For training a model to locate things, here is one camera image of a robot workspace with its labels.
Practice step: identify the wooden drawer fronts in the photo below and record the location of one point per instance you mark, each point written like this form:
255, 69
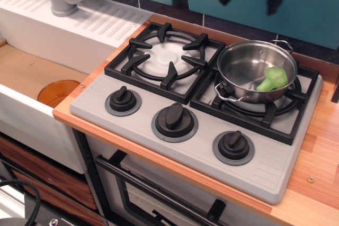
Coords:
60, 187

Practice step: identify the white toy sink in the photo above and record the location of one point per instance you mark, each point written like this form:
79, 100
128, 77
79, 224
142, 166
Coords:
38, 48

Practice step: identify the steel pot with handles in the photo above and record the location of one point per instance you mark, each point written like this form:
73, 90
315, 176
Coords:
242, 67

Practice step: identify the toy oven door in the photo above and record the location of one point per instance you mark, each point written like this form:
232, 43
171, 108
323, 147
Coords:
233, 214

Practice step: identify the black stove knob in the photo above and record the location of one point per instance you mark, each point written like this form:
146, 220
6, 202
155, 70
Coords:
174, 124
123, 102
233, 148

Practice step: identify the grey toy stove top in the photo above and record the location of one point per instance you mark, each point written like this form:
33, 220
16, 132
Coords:
265, 176

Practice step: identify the black burner grate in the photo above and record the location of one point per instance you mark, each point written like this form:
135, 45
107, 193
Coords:
164, 63
285, 120

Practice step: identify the black middle stove knob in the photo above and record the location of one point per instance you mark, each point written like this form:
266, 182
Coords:
174, 124

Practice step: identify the green toy broccoli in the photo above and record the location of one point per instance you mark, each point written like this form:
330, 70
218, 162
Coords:
275, 78

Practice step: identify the orange plastic bowl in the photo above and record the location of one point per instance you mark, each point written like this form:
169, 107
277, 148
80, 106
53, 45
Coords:
56, 92

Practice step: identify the black left burner grate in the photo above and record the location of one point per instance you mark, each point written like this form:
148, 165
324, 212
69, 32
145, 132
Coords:
164, 63

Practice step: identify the black right stove knob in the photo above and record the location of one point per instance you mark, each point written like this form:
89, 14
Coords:
233, 148

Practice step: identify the black left stove knob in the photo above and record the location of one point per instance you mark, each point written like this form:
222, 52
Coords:
123, 102

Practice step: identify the black right burner grate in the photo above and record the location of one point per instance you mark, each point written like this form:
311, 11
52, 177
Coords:
285, 120

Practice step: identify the black oven door handle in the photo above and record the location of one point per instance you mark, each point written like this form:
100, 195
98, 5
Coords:
154, 197

